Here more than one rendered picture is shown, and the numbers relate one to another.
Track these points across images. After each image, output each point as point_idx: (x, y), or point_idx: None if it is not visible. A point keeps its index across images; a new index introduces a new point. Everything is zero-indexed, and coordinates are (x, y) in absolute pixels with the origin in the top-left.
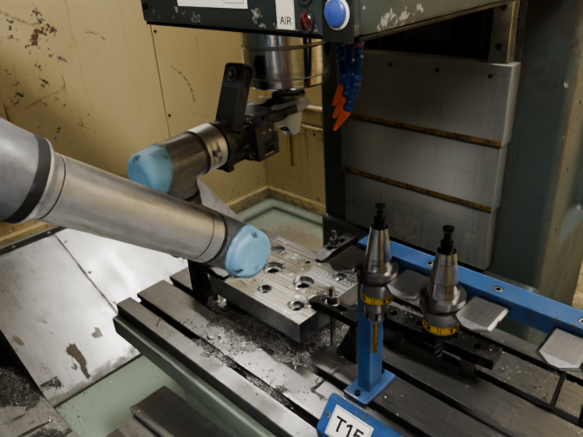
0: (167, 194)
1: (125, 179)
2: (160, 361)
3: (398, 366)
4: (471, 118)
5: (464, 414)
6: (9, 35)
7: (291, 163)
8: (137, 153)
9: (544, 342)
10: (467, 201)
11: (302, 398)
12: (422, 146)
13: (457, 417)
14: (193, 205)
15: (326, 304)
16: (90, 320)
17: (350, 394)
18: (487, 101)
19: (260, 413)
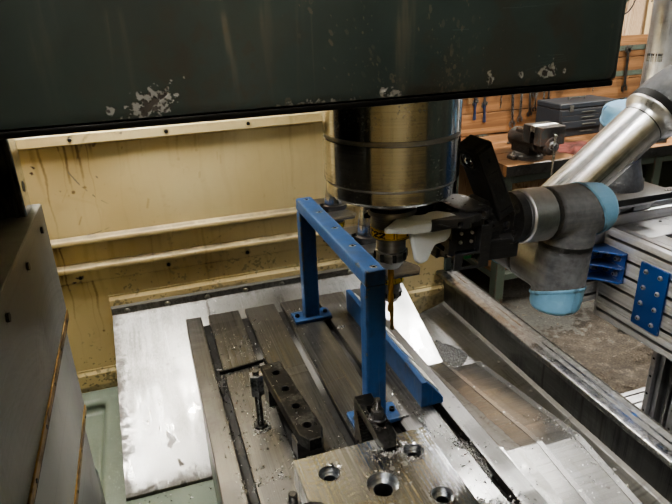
0: (564, 168)
1: (592, 141)
2: None
3: (333, 424)
4: (54, 307)
5: (322, 377)
6: None
7: (393, 307)
8: (603, 184)
9: (345, 216)
10: (83, 429)
11: (441, 429)
12: (55, 422)
13: (329, 377)
14: (543, 185)
15: (385, 415)
16: None
17: (398, 411)
18: (49, 268)
19: (486, 432)
